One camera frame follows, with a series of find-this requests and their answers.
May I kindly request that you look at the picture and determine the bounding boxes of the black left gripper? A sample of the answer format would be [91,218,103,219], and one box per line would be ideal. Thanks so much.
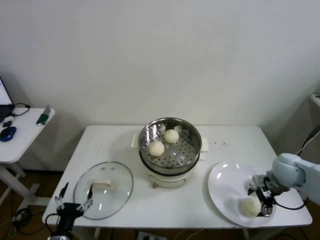
[54,182,94,226]

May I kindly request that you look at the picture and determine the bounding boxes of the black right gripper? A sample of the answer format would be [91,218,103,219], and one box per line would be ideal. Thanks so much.
[247,184,276,218]

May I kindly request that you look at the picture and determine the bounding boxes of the white steamed baozi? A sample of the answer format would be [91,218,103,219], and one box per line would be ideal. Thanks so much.
[163,129,180,145]
[148,141,166,158]
[239,197,262,218]

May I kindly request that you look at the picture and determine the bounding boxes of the glass lid with white handle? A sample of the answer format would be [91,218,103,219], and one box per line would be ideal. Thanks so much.
[73,161,134,221]

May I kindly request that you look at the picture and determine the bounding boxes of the perforated steel steamer basket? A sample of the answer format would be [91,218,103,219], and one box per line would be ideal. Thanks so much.
[131,117,210,175]

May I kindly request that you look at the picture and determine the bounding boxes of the large white plate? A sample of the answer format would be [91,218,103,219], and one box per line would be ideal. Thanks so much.
[207,159,277,228]

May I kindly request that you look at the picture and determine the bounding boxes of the dark crumbs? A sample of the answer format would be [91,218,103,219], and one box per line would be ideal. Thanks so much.
[209,140,228,149]

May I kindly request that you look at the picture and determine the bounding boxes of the white side table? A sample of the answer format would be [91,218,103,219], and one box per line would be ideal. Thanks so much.
[0,107,56,208]

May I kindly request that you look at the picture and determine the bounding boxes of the white power strip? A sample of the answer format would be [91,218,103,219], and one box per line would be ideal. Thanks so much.
[137,231,163,240]

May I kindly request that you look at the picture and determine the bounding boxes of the white electric cooker pot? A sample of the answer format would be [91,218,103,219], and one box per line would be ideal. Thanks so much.
[138,139,208,189]

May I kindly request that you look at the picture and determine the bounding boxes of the blue computer mouse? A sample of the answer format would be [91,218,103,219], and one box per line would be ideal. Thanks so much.
[0,126,17,143]

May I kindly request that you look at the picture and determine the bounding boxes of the black laptop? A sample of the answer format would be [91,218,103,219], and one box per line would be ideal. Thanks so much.
[0,76,15,123]

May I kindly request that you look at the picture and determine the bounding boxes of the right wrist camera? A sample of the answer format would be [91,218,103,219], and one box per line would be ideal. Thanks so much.
[251,174,270,187]

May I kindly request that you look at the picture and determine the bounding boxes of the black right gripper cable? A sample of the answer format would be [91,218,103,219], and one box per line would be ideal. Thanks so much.
[273,194,310,211]

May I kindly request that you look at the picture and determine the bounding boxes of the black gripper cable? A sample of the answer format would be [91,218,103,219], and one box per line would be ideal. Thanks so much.
[44,213,61,233]
[273,194,310,211]

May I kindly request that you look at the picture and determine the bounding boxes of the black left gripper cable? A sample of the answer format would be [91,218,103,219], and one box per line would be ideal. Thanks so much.
[44,213,61,233]

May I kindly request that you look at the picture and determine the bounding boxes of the black floor cable coil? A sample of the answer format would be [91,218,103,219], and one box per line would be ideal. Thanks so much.
[13,207,33,223]

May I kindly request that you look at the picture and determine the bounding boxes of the thin white cable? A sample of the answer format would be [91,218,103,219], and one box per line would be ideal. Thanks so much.
[297,136,316,156]

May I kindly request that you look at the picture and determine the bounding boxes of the green handled metal scraper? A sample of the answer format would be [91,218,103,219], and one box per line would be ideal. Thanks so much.
[35,104,52,126]

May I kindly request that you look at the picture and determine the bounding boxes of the black cable with plug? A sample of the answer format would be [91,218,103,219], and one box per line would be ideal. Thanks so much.
[296,123,320,157]

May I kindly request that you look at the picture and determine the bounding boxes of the black desk cable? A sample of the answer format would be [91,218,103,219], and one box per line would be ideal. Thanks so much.
[11,102,31,117]

